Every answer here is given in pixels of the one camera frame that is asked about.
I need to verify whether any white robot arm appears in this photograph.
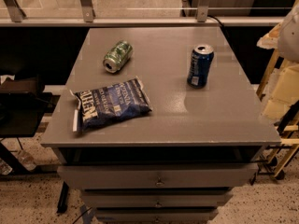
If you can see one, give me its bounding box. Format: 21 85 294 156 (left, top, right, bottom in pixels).
278 4 299 63

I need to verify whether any green soda can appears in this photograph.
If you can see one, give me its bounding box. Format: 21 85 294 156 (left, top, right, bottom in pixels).
103 40 133 73

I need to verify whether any blue soda can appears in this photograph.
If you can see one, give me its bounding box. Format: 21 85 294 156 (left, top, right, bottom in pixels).
187 44 214 88

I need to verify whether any grey drawer cabinet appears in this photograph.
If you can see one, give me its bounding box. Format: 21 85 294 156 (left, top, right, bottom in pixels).
42 27 279 213

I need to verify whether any blue chip bag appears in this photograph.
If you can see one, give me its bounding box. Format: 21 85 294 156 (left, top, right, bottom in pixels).
71 77 152 133

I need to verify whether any top grey drawer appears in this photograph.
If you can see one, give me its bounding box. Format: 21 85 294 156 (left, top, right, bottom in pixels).
58 163 257 189

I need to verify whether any grey drawer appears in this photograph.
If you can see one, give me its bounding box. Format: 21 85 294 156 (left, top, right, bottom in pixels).
58 163 257 189
81 190 233 208
95 208 218 223

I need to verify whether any middle grey drawer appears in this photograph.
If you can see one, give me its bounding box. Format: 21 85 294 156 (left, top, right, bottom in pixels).
81 190 233 208

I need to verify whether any bottom grey drawer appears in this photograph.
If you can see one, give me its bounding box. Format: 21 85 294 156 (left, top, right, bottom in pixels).
95 208 218 223

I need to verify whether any black chair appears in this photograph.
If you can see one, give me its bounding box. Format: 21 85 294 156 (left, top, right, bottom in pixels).
0 77 55 174

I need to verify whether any clear plastic bottle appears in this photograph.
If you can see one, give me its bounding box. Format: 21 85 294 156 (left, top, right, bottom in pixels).
17 150 36 172

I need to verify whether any metal railing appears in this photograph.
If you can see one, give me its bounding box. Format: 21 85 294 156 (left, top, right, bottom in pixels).
0 0 298 28

